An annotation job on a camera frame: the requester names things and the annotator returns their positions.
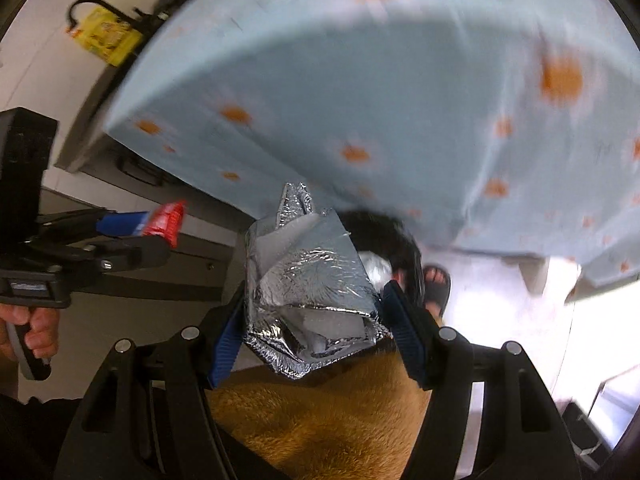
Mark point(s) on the dark grey slipper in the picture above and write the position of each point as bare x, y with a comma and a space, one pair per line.
439, 290

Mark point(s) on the daisy print blue tablecloth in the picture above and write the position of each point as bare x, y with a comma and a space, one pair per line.
400, 85

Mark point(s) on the yellow dish soap bottle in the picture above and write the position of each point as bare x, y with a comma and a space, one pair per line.
107, 37

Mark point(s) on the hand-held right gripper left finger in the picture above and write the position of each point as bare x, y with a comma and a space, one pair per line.
225, 350

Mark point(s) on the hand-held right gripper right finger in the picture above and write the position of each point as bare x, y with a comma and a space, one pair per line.
405, 330

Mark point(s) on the brown fleece pants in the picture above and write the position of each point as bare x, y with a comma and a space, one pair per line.
325, 425

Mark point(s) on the black trash bag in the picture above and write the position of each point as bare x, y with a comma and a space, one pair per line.
390, 245

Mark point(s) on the red snack wrapper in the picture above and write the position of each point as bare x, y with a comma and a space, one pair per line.
170, 220

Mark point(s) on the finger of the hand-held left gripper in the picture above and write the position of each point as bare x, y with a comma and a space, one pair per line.
125, 255
122, 223

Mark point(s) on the silver foil bag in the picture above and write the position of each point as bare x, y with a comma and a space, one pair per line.
305, 280

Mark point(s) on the person's left hand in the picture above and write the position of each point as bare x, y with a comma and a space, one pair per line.
45, 330

